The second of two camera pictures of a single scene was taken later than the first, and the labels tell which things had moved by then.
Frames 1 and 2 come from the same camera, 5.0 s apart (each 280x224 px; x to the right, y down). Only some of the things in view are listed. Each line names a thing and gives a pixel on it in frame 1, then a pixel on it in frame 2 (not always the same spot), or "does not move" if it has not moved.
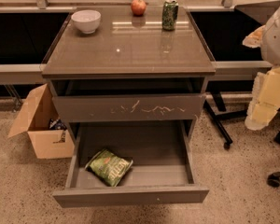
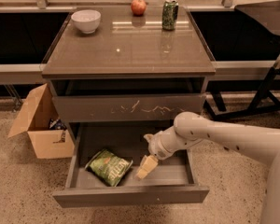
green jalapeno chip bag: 109,167 does not move
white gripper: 277,39 → 159,147
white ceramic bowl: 87,20 does not move
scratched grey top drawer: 128,101 does not move
